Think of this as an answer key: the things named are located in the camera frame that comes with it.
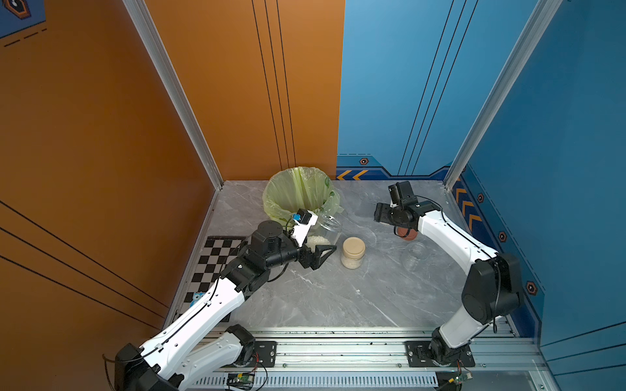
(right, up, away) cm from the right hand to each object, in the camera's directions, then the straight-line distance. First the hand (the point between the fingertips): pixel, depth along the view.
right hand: (384, 214), depth 90 cm
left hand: (-22, -5, -22) cm, 32 cm away
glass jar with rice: (+13, -17, +3) cm, 21 cm away
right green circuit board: (+16, -47, -21) cm, 54 cm away
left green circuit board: (-47, -48, -19) cm, 70 cm away
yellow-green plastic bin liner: (-32, +10, +1) cm, 34 cm away
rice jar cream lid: (-12, -12, -5) cm, 18 cm away
